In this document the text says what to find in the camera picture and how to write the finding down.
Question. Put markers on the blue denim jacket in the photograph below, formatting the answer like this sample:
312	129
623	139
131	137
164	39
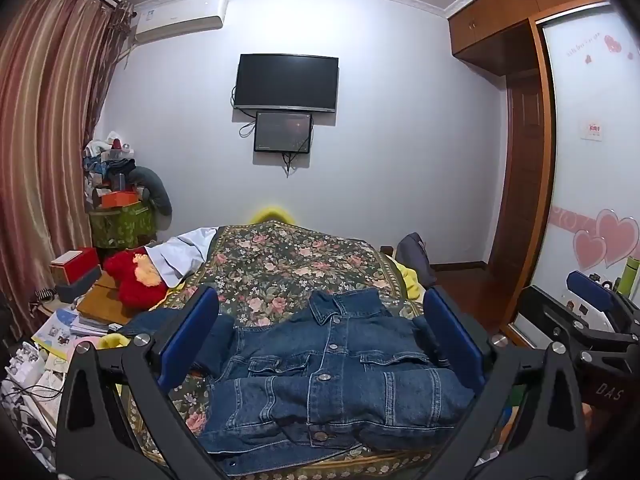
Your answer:
340	360

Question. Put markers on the dark grey box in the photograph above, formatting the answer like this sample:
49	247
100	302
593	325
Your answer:
75	290

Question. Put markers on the grey neck pillow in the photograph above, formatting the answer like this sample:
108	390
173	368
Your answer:
155	185

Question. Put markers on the striped brown curtain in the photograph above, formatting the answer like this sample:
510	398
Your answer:
45	135

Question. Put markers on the dark grey bag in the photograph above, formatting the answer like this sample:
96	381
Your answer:
415	257

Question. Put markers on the white power strip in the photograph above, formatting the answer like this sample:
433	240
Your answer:
25	362

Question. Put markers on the red plush toy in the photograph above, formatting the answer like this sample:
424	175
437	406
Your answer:
130	280

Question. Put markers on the pile of clutter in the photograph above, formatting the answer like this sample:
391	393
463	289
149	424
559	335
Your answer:
107	160

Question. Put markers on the red box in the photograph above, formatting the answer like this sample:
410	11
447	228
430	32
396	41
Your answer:
75	265

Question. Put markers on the brown wooden door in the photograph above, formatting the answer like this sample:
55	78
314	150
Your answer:
525	185

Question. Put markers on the green bottle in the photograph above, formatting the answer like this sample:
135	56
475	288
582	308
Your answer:
631	275

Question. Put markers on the black wall television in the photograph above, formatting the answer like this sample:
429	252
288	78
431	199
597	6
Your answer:
286	82

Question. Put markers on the yellow plush item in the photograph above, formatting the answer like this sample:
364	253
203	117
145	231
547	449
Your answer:
272	213

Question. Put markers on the white air conditioner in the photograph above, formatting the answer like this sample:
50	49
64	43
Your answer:
180	17

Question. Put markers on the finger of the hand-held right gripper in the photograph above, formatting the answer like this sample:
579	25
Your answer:
590	290
540	300

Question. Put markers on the floral bedspread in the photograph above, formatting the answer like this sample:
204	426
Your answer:
280	260

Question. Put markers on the wooden wardrobe with heart stickers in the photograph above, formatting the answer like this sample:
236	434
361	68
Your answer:
585	185

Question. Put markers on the wall switch with red label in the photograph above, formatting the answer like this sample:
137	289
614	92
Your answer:
591	130

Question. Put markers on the white shirt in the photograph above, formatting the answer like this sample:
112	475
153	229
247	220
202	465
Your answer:
180	252

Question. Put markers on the orange box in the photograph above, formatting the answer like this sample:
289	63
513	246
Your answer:
119	199

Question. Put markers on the small black wall monitor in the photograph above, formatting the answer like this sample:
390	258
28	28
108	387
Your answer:
282	131

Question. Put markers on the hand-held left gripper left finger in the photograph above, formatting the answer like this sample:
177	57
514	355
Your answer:
192	330

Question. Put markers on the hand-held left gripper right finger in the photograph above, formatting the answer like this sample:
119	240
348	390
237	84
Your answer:
450	335

